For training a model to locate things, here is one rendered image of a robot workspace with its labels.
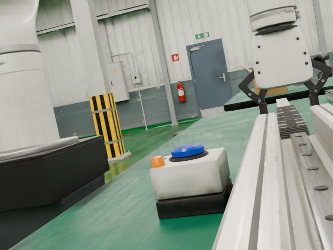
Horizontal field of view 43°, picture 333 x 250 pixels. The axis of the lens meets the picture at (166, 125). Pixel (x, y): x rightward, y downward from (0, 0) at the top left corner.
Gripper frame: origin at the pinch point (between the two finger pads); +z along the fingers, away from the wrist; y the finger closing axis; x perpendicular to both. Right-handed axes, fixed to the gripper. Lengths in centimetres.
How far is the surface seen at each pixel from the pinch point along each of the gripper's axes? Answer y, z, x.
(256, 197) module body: 4, -2, 60
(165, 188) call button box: 15.5, 2.5, 35.3
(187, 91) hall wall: 237, -3, -1073
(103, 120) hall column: 278, 16, -559
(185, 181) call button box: 13.0, 1.9, 35.3
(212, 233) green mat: 9.8, 6.0, 41.2
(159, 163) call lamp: 15.7, -0.4, 34.9
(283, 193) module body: 2, -2, 60
